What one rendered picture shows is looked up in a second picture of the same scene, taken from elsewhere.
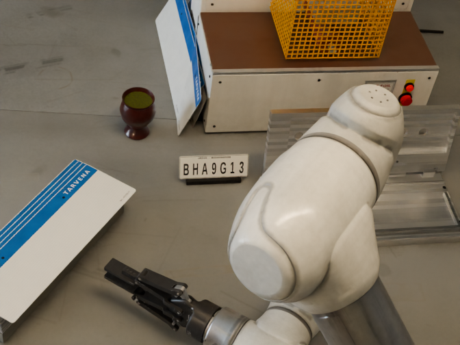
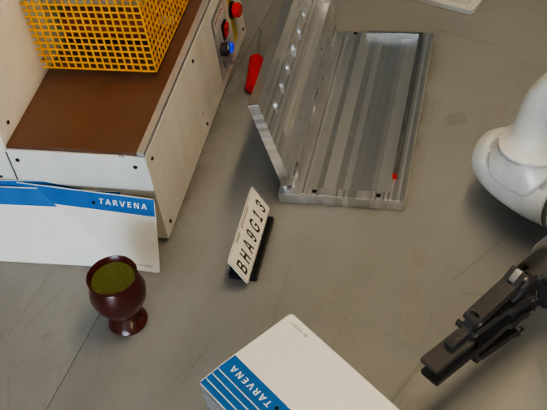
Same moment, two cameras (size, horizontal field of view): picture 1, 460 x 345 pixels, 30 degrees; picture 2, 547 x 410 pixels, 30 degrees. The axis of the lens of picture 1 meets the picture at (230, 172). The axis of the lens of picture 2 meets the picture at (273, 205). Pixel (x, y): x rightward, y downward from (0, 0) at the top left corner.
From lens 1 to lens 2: 1.16 m
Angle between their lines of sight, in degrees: 37
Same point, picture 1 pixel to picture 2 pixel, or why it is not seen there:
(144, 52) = not seen: outside the picture
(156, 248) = (361, 338)
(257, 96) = (174, 139)
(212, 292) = (453, 290)
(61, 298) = not seen: outside the picture
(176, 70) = (39, 240)
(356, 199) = not seen: outside the picture
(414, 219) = (396, 69)
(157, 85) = (45, 278)
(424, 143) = (315, 10)
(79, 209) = (308, 391)
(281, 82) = (178, 98)
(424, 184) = (344, 48)
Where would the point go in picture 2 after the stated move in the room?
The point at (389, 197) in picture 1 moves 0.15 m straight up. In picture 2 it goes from (355, 82) to (349, 14)
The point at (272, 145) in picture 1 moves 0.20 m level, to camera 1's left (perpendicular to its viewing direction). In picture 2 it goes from (276, 139) to (212, 227)
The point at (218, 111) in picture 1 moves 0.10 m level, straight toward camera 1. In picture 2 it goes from (164, 198) to (220, 214)
